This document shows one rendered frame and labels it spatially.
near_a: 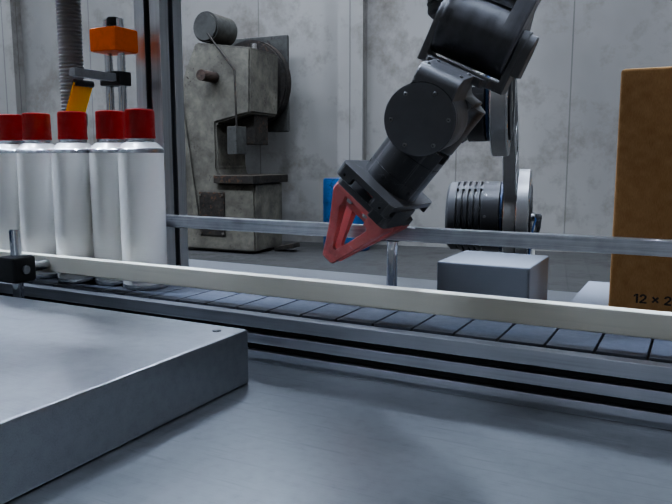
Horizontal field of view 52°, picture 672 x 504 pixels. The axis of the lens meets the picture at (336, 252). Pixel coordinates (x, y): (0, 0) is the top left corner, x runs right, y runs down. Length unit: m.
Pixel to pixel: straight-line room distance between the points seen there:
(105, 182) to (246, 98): 6.58
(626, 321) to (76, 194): 0.61
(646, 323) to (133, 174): 0.54
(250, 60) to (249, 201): 1.46
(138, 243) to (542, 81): 7.31
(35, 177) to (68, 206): 0.07
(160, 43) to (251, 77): 6.45
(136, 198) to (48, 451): 0.39
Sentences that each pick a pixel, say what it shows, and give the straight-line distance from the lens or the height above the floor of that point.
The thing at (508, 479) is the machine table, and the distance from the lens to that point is 0.47.
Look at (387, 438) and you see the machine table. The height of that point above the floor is 0.83.
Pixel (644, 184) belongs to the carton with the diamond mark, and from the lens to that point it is 0.77.
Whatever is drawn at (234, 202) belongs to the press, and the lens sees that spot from 7.48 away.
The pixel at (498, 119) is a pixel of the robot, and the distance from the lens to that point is 1.24.
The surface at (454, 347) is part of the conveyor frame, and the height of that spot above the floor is 0.87.
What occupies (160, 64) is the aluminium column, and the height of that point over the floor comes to 1.15.
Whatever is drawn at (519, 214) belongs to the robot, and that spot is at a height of 0.90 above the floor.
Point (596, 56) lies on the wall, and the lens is 8.00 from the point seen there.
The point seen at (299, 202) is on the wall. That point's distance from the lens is 8.46.
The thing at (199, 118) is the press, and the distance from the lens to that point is 7.71.
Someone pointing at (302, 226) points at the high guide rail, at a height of 0.96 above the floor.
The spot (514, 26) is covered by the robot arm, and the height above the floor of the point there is 1.14.
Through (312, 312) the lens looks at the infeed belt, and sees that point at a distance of 0.68.
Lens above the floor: 1.03
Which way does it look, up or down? 8 degrees down
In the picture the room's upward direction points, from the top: straight up
